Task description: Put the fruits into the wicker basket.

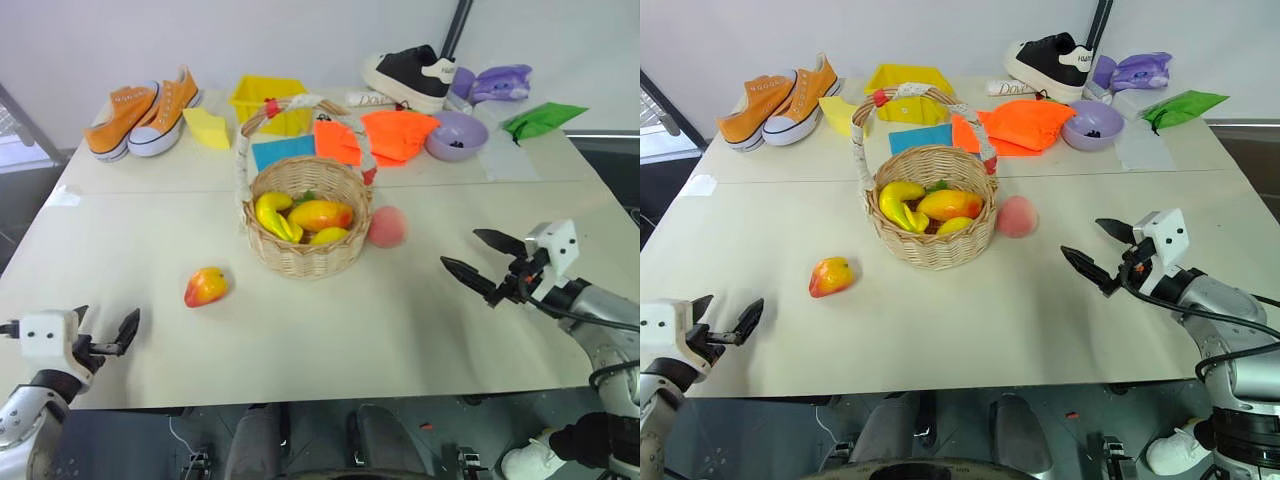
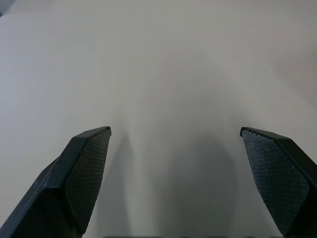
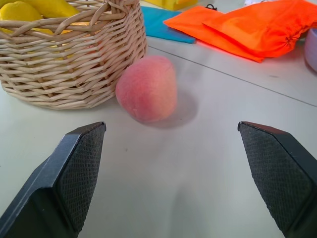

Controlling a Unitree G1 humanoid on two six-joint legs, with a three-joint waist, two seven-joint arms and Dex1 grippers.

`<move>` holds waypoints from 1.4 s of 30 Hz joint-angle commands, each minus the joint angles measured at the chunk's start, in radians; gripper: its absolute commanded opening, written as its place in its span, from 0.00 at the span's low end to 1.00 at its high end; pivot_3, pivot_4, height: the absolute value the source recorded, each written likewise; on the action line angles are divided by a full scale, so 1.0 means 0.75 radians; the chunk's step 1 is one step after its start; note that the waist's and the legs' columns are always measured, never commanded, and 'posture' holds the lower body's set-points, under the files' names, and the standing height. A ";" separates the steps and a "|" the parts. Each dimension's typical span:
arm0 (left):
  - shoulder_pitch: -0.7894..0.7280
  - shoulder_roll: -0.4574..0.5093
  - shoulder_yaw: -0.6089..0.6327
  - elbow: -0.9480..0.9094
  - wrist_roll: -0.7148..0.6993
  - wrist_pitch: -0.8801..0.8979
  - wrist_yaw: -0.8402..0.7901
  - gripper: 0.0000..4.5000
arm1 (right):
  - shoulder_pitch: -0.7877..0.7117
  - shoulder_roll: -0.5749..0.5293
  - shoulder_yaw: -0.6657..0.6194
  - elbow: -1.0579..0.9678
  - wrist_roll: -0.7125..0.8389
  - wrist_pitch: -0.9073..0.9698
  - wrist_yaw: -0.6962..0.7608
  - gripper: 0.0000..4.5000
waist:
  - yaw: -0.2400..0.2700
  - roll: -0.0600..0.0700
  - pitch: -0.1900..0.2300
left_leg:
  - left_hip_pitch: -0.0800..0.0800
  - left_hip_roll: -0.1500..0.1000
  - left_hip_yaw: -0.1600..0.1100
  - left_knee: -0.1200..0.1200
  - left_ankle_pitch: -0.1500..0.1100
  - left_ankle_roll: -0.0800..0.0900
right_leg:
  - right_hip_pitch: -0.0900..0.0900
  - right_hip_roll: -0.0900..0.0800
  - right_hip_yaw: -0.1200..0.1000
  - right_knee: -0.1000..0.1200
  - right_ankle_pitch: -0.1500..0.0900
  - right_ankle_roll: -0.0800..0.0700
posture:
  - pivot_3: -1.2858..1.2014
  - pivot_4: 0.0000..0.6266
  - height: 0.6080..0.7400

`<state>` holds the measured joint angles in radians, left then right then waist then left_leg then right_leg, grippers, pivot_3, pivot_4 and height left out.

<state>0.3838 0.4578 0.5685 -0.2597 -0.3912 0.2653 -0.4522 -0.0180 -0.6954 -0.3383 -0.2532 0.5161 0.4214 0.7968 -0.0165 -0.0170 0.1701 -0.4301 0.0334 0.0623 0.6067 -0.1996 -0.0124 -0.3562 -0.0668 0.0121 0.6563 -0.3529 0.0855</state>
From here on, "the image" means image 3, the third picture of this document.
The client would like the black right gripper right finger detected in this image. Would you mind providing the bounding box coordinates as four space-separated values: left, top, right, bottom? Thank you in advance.
237 120 317 238

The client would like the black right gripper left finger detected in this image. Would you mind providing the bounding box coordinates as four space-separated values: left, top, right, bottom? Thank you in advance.
0 121 107 238

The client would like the woven wicker basket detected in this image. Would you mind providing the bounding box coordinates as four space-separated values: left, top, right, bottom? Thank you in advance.
0 0 148 111

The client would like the pink peach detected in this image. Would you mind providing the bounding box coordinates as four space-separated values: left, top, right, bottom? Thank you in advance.
115 55 178 123

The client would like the yellow banana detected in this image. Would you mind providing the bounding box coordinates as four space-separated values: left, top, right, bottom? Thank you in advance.
24 0 80 18

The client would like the blue fabric bag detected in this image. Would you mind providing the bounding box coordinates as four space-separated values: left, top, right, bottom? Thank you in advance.
140 5 196 45

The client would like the yellow lemon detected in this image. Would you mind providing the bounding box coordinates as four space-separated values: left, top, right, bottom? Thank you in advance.
0 1 43 34

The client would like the yellow fabric bag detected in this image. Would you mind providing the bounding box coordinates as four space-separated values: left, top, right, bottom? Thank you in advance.
144 0 199 11

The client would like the orange drawstring fabric bag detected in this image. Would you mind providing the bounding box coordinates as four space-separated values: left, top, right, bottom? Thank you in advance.
163 5 265 63
202 0 317 59

